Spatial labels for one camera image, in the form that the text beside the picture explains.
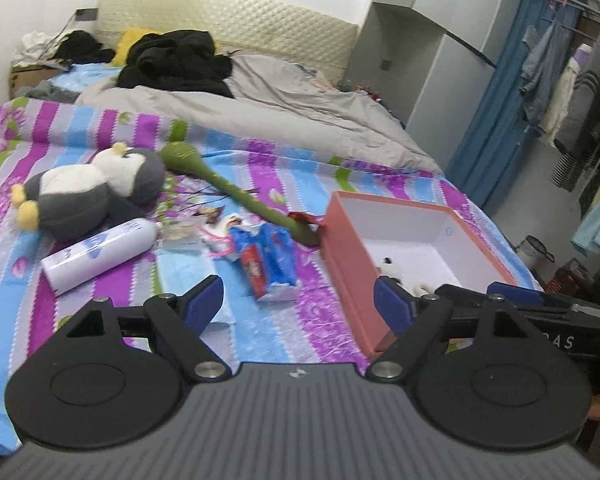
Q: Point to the white lotion bottle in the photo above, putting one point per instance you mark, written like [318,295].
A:
[95,255]

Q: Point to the white crumpled cloth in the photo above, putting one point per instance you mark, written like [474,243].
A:
[35,42]

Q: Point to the light blue patterned cloth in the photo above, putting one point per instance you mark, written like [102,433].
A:
[87,75]

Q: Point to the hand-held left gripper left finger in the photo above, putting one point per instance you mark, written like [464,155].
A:
[204,301]

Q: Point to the brown cardboard box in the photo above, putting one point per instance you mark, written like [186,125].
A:
[27,78]

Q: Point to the hanging cream garment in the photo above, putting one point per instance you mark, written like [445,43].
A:
[560,102]

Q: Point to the hanging grey striped jacket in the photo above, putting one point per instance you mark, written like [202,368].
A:
[587,105]

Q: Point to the hanging black-white striped garment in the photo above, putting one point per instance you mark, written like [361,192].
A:
[566,171]

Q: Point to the white red-edged wrapper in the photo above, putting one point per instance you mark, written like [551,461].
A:
[220,242]

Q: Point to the pink clothes hanger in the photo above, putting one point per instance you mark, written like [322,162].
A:
[555,2]

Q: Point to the hanging denim shirt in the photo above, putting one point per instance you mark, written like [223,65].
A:
[540,80]

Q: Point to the cream quilted headboard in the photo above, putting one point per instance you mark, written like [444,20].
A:
[230,15]

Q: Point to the yellow pillow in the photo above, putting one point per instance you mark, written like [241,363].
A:
[127,42]

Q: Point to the white wardrobe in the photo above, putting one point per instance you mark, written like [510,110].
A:
[405,35]

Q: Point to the grey and white penguin plush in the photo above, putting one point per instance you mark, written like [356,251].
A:
[80,195]

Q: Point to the blue tissue packet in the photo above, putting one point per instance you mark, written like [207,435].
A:
[282,255]

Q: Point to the small white plush toy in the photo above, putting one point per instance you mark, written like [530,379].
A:
[395,272]

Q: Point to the black wall socket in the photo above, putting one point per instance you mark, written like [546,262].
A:
[86,14]

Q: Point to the striped floral bedsheet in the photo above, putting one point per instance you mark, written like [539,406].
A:
[130,125]

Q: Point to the dark grey cloth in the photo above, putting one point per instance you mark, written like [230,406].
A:
[47,92]

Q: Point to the grey duvet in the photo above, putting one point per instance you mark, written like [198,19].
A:
[290,105]

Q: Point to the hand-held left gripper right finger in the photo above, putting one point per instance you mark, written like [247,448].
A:
[391,305]

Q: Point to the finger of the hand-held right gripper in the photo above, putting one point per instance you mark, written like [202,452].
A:
[462,292]
[511,292]

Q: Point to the blue red snack packet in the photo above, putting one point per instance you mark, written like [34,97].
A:
[252,265]

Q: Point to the small brown snack wrapper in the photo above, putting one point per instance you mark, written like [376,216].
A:
[210,214]

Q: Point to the long green plush stick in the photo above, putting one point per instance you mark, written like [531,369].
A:
[240,197]

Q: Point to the blue curtain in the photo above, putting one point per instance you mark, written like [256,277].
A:
[490,125]

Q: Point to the small red toy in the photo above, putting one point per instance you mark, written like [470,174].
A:
[304,218]

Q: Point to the dark wall switch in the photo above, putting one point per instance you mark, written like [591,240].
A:
[386,64]

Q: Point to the clear plastic packet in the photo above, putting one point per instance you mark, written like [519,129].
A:
[180,232]

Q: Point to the small black garment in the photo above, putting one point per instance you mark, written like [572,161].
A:
[82,45]

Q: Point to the salmon pink cardboard box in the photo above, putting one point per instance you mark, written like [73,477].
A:
[350,280]

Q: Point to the black clothing pile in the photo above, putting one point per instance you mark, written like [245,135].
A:
[175,60]

